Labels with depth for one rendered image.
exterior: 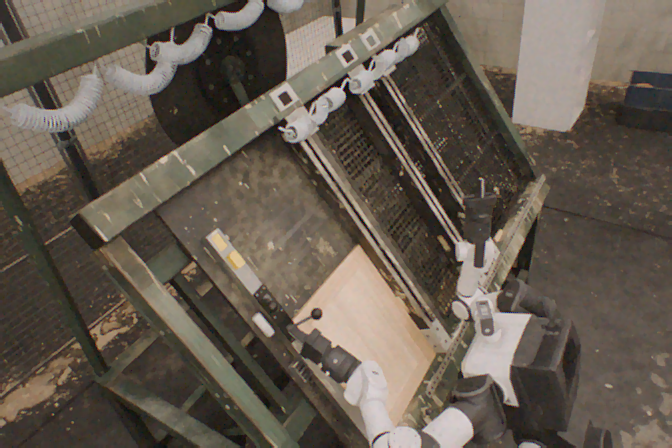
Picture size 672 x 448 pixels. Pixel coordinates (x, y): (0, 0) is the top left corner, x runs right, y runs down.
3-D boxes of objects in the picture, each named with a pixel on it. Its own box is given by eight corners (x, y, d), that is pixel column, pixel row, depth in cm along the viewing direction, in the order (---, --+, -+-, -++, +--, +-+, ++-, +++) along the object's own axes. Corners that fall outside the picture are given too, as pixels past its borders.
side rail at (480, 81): (520, 184, 297) (537, 179, 289) (423, 19, 270) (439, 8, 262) (524, 177, 302) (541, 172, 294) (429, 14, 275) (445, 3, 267)
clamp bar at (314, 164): (430, 356, 202) (480, 353, 184) (253, 106, 173) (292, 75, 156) (440, 338, 208) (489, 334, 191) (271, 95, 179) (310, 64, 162)
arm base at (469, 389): (480, 420, 147) (516, 421, 139) (460, 445, 137) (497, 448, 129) (463, 372, 146) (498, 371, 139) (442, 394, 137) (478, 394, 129)
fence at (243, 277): (374, 457, 172) (383, 459, 169) (200, 240, 149) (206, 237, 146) (381, 445, 175) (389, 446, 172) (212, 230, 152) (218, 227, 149)
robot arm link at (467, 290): (471, 258, 185) (464, 291, 198) (452, 272, 180) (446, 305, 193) (494, 275, 178) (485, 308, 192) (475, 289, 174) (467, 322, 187)
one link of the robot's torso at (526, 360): (602, 376, 159) (574, 290, 146) (579, 470, 137) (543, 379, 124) (512, 366, 179) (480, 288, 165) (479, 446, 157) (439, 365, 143)
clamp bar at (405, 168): (467, 291, 228) (514, 283, 211) (318, 64, 199) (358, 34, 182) (475, 277, 234) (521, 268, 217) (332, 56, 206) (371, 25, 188)
